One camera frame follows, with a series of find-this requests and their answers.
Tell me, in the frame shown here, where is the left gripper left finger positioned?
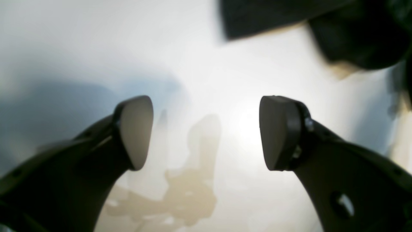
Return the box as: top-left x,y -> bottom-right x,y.
1,95 -> 154,232

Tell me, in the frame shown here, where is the black t-shirt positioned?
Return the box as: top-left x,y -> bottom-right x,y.
219,0 -> 412,107

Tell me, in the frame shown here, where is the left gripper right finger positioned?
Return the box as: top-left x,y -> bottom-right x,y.
259,96 -> 412,232

